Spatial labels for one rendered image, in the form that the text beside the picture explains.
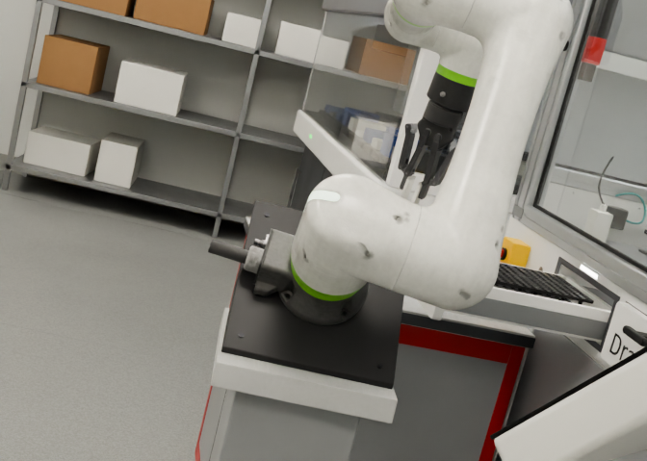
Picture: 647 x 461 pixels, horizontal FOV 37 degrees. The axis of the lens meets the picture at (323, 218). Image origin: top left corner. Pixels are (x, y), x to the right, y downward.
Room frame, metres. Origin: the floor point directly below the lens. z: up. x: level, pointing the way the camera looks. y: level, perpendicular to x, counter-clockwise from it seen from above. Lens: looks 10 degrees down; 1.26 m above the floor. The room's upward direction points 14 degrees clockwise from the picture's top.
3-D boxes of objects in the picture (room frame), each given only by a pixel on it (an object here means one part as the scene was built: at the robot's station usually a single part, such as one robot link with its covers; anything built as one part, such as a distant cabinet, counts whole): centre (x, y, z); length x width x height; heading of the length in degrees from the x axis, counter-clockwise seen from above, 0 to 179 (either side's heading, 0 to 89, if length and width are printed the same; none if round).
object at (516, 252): (2.21, -0.44, 0.88); 0.07 x 0.05 x 0.07; 11
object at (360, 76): (3.64, -0.52, 1.13); 1.78 x 1.14 x 0.45; 11
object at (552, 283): (1.87, -0.41, 0.87); 0.22 x 0.18 x 0.06; 101
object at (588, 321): (1.87, -0.42, 0.86); 0.40 x 0.26 x 0.06; 101
